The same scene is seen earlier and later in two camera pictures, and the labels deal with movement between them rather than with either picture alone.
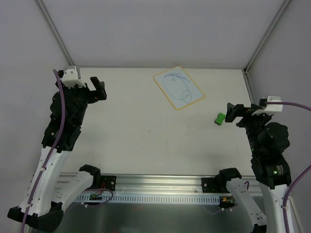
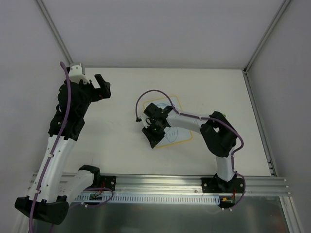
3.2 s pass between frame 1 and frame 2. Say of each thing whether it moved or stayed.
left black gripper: stayed
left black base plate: stayed
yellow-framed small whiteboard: moved
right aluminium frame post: stayed
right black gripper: moved
